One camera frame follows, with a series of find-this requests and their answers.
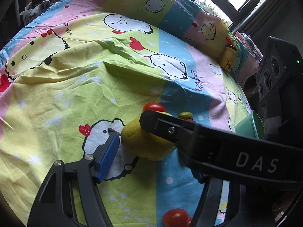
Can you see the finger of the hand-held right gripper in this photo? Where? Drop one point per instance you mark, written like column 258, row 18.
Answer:
column 161, row 125

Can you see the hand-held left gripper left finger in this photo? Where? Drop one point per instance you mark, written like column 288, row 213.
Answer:
column 107, row 158

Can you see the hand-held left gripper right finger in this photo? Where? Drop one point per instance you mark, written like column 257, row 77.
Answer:
column 209, row 205

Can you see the small green kumquat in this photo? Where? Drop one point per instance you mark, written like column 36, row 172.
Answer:
column 185, row 115

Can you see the yellow pear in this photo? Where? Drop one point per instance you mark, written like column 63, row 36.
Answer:
column 139, row 141

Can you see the green plastic basin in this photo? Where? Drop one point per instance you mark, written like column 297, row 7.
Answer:
column 249, row 126

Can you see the cartoon printed blanket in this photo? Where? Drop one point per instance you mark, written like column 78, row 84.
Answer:
column 71, row 87

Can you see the yellow bottle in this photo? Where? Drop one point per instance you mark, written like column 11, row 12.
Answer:
column 228, row 59

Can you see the pink patterned clothes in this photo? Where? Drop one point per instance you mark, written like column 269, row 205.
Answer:
column 248, row 42

